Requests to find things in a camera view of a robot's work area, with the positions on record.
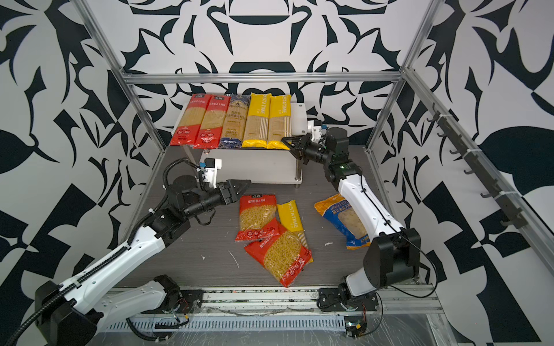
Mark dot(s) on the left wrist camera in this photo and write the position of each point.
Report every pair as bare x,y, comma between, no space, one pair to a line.
207,172

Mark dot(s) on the aluminium front rail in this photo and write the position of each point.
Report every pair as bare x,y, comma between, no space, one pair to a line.
304,301

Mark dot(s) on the red spaghetti package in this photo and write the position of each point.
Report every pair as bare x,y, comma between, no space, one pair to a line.
190,122
211,128

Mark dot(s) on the aluminium cage frame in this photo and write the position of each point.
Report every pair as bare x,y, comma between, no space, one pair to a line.
536,232

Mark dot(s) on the white two-tier shelf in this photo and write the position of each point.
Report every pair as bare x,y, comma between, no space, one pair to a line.
259,165

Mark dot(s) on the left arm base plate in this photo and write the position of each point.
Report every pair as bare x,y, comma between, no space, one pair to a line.
184,302

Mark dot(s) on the wall hook rail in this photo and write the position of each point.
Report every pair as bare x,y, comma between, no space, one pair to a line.
480,166

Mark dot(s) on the orange blue pasta bag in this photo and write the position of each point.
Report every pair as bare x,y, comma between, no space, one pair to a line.
338,211

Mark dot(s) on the yellow pastatime spaghetti package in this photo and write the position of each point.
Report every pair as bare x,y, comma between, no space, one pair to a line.
256,127

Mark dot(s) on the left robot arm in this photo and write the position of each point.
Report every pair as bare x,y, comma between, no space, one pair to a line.
74,311

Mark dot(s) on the orange blue spaghetti package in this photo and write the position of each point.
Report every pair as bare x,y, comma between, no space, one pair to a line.
234,122

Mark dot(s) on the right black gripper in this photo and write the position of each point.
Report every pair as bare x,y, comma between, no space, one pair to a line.
301,150

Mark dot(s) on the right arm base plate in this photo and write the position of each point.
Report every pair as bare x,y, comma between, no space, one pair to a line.
333,300

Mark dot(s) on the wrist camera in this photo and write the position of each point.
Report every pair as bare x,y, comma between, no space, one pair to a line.
317,130
207,172

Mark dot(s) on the white cable duct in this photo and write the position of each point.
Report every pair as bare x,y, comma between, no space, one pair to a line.
331,323

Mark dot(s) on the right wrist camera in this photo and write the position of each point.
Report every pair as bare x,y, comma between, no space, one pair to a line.
317,130

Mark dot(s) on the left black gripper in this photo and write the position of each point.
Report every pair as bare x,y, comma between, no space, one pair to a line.
224,195

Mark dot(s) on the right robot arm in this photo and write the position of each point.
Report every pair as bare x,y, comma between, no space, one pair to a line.
394,251

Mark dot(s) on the small yellow pasta package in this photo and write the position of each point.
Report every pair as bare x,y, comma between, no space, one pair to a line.
290,218

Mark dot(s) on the red fusilli bag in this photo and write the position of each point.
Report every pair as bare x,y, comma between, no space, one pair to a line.
283,255
257,218

